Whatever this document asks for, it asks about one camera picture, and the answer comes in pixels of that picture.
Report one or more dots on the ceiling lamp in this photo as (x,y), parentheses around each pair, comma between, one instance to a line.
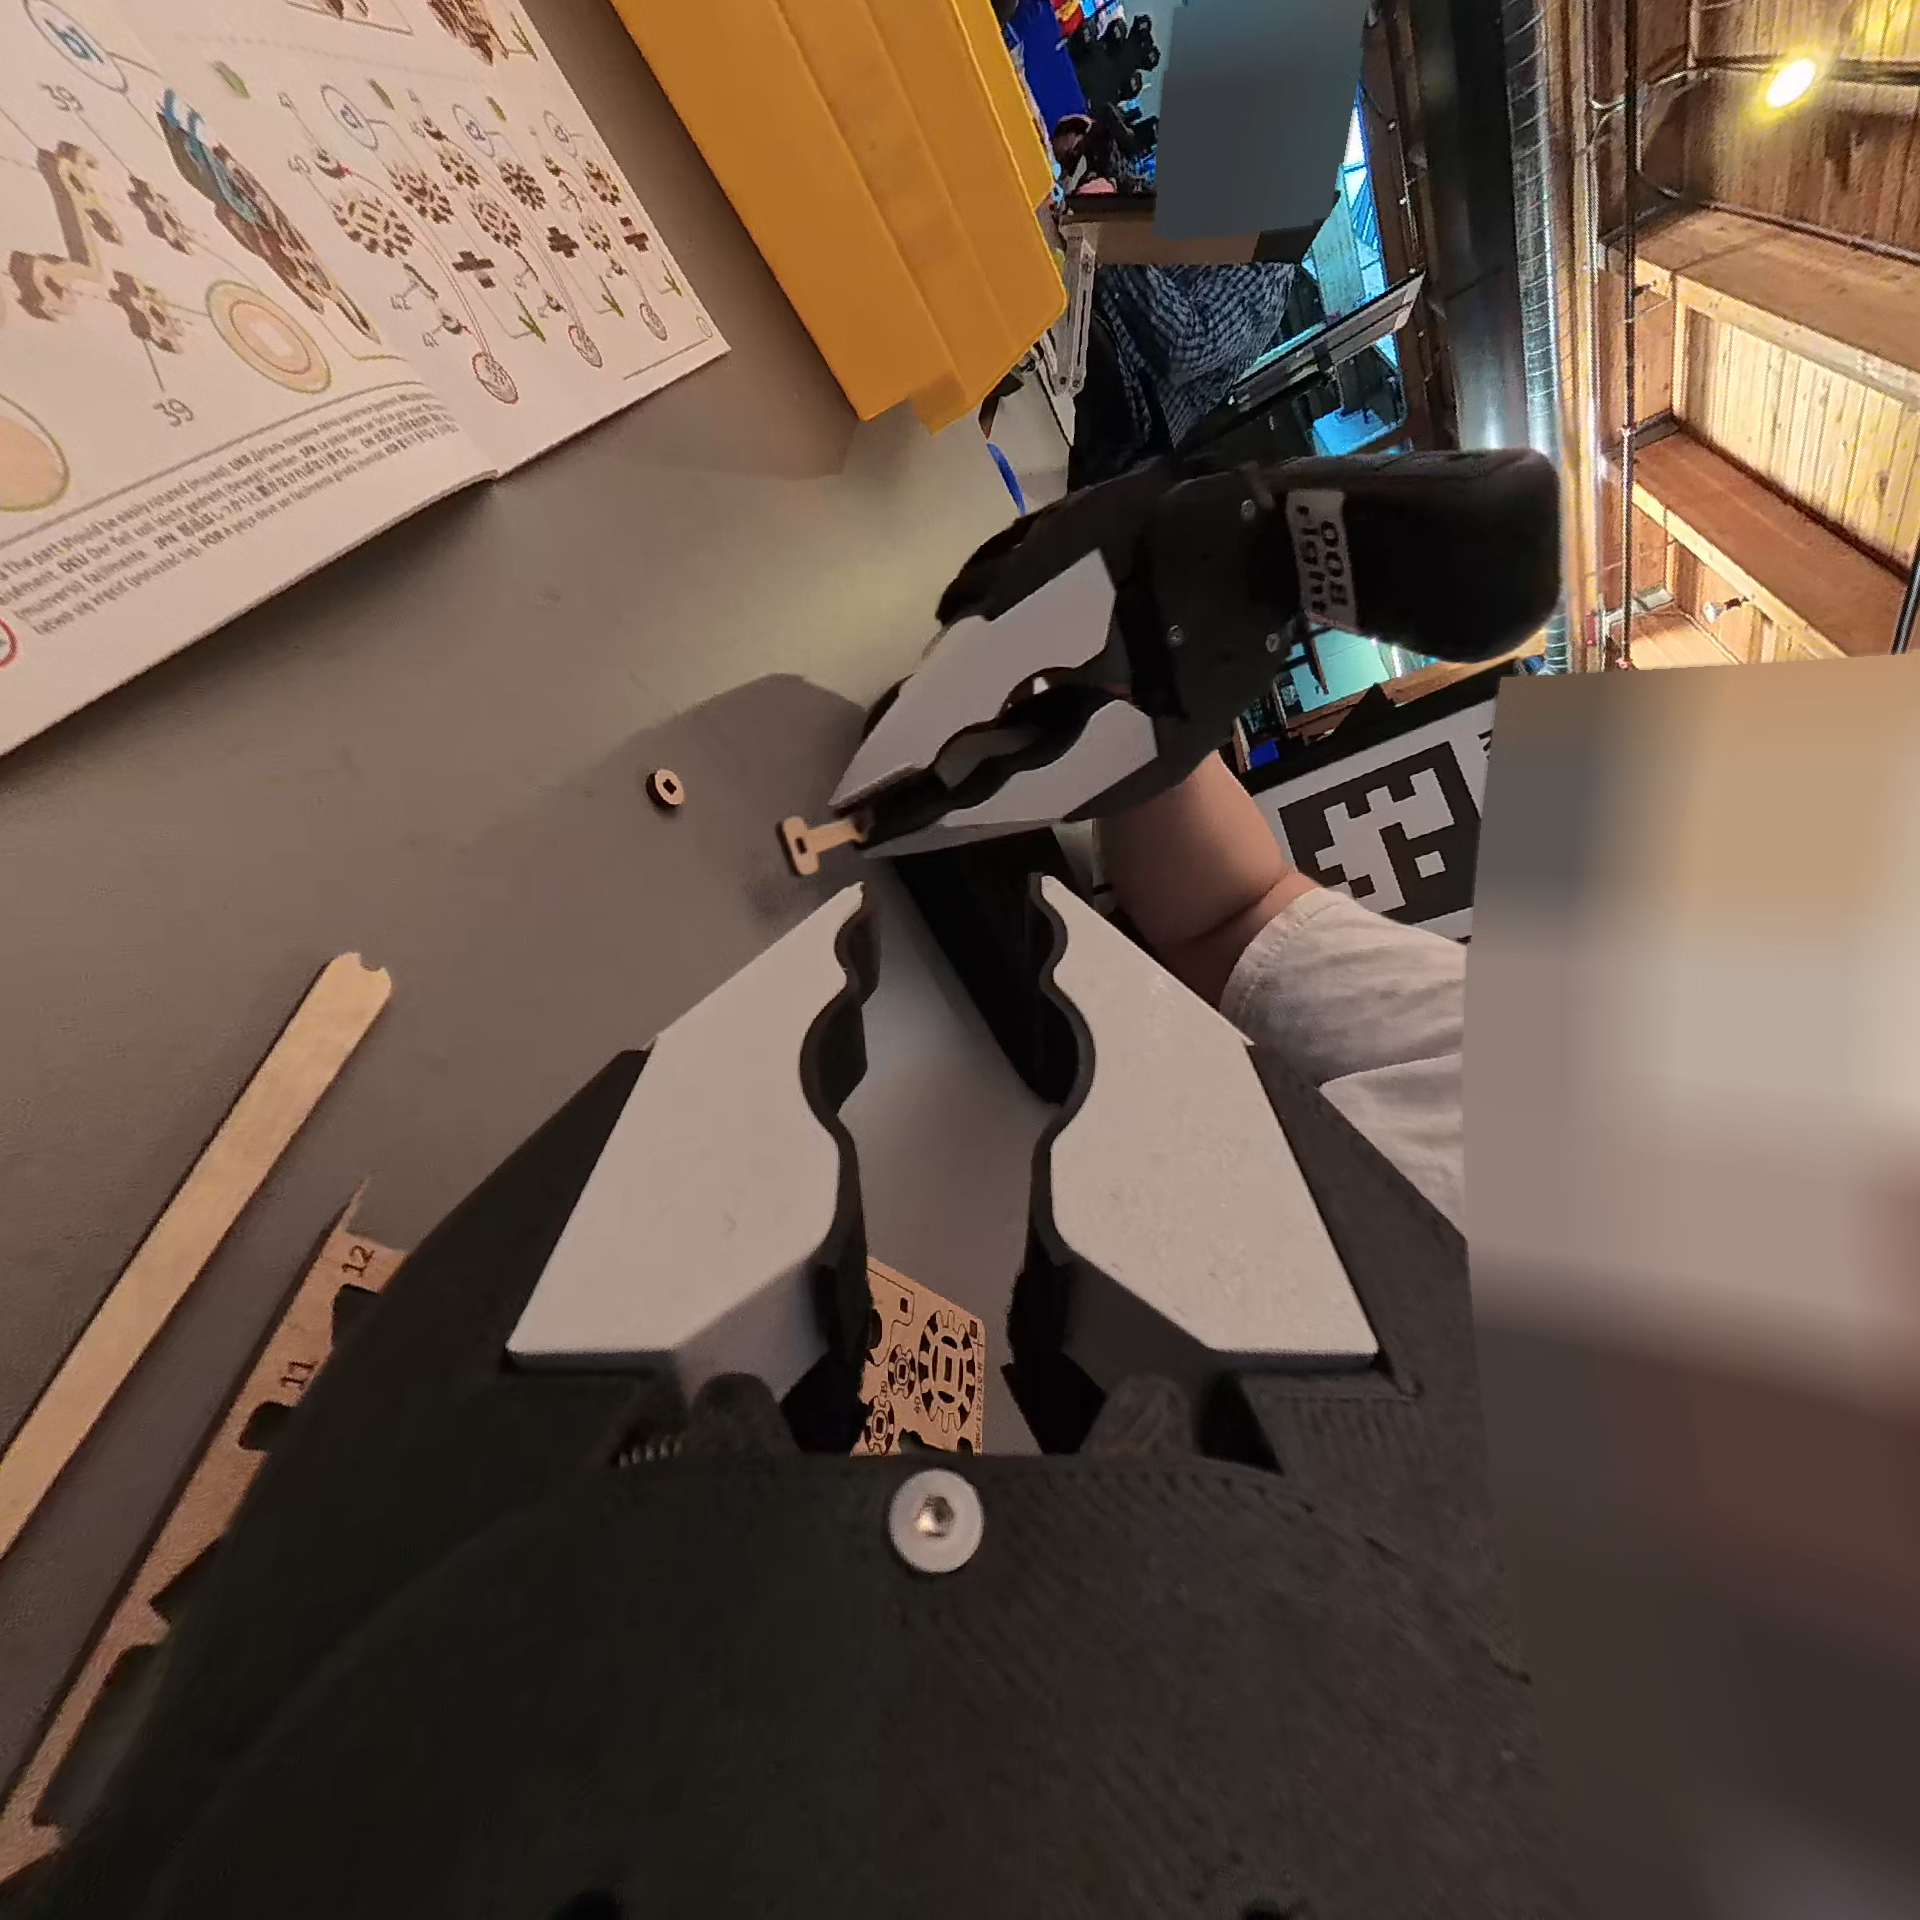
(1789,84)

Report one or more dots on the illustrated instruction booklet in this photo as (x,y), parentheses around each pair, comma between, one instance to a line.
(303,451)

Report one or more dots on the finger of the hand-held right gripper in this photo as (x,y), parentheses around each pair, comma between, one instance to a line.
(992,662)
(1066,782)

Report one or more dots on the metal air duct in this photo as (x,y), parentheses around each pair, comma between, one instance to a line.
(1547,377)

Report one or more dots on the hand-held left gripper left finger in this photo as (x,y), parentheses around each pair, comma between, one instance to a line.
(705,1201)

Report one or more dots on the wooden key-shaped part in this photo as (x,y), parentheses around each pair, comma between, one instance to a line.
(805,848)

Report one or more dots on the pointed wooden stick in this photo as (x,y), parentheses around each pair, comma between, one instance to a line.
(193,1244)

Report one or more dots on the laser-cut wooden parts sheet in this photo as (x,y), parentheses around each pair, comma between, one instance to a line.
(226,1470)

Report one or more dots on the yellow plastic bin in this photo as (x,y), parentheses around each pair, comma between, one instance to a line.
(870,194)

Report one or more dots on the person's right forearm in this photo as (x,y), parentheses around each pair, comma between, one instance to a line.
(1199,887)

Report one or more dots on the printed marker tag screen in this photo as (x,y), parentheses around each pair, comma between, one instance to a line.
(1378,825)

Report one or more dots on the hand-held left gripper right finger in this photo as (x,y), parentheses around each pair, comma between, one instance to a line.
(1199,1201)

